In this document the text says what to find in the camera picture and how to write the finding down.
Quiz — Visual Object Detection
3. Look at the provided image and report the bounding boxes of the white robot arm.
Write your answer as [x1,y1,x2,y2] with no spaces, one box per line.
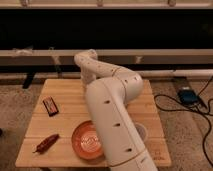
[74,49,158,171]

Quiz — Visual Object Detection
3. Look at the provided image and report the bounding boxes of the orange ceramic bowl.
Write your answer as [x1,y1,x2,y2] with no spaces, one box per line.
[71,120,103,160]

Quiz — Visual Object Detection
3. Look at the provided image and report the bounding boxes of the wooden table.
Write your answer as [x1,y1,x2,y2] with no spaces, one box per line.
[16,79,171,168]

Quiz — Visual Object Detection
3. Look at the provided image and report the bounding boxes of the white plastic cup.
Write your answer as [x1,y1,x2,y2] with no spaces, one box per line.
[135,123,148,142]

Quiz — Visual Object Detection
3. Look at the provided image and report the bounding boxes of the red chili pepper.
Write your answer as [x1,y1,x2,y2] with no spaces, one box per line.
[35,134,59,153]

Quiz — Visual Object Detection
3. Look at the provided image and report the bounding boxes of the blue power adapter box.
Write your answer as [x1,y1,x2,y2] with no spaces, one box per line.
[178,87,199,105]

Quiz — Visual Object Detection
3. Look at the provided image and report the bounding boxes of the white horizontal rail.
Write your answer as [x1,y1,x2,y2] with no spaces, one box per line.
[0,49,213,66]

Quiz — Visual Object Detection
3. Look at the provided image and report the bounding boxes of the black cable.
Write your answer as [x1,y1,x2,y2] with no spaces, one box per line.
[153,75,213,168]

